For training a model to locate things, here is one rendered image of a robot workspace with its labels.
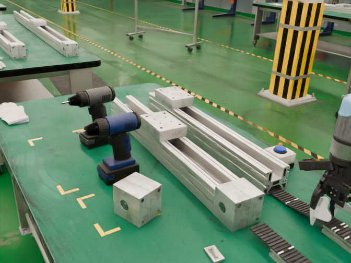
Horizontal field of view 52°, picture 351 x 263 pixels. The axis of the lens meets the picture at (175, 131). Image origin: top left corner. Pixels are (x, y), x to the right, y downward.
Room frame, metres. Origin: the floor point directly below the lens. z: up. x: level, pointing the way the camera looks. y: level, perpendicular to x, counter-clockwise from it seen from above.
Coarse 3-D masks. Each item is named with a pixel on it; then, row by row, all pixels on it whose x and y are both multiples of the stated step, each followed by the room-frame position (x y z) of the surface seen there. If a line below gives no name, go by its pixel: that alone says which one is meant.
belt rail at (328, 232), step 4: (324, 228) 0.78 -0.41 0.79; (328, 228) 0.77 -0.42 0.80; (324, 232) 0.77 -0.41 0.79; (328, 232) 0.77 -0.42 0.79; (332, 232) 0.76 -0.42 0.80; (328, 236) 0.76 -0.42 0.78; (332, 236) 0.75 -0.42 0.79; (336, 236) 0.74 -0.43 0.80; (336, 240) 0.74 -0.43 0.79; (340, 240) 0.74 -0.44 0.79; (344, 240) 0.73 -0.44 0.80; (340, 244) 0.73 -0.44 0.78; (344, 244) 0.72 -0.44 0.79; (348, 244) 0.71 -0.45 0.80; (344, 248) 0.72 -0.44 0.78; (348, 248) 0.71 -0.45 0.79
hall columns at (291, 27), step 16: (64, 0) 10.55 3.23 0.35; (288, 0) 4.21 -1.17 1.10; (304, 0) 4.17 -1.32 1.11; (320, 0) 4.10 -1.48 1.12; (288, 16) 4.12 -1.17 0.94; (304, 16) 3.96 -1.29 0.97; (320, 16) 4.10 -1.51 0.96; (288, 32) 4.09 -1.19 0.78; (304, 32) 3.98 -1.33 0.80; (288, 48) 4.06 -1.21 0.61; (304, 48) 4.01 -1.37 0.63; (288, 64) 4.02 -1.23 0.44; (304, 64) 4.04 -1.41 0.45; (272, 80) 4.18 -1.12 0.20; (288, 80) 3.99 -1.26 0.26; (304, 80) 4.07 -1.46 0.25; (288, 96) 3.96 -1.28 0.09; (304, 96) 4.10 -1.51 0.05
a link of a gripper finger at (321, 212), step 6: (324, 198) 0.78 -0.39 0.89; (318, 204) 0.78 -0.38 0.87; (324, 204) 0.77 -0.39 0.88; (312, 210) 0.78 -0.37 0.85; (318, 210) 0.78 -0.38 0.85; (324, 210) 0.77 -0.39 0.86; (312, 216) 0.78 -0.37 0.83; (318, 216) 0.77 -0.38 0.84; (324, 216) 0.76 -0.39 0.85; (330, 216) 0.75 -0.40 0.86; (312, 222) 0.78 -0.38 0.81
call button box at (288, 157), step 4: (268, 148) 1.15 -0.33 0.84; (272, 148) 1.15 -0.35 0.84; (268, 152) 1.13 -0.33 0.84; (272, 152) 1.12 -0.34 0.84; (276, 152) 1.12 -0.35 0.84; (280, 152) 1.12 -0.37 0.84; (284, 152) 1.12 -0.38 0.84; (288, 152) 1.12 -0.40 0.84; (292, 152) 1.12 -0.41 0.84; (276, 156) 1.10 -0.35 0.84; (280, 156) 1.09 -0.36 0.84; (284, 156) 1.10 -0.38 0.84; (288, 156) 1.10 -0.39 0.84; (292, 156) 1.11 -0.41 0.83; (284, 160) 1.09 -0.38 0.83; (288, 160) 1.10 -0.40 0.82; (292, 160) 1.11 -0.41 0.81; (288, 164) 1.11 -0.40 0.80; (292, 164) 1.12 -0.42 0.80
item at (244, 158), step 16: (176, 112) 1.40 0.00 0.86; (192, 112) 1.43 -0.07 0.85; (192, 128) 1.29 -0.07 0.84; (208, 128) 1.24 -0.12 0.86; (224, 128) 1.25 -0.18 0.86; (208, 144) 1.20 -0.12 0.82; (224, 144) 1.12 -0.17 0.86; (240, 144) 1.15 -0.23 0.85; (224, 160) 1.11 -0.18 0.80; (240, 160) 1.05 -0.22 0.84; (256, 160) 1.08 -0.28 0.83; (272, 160) 1.02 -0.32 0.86; (240, 176) 1.03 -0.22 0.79; (256, 176) 0.97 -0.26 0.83; (272, 176) 0.98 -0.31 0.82
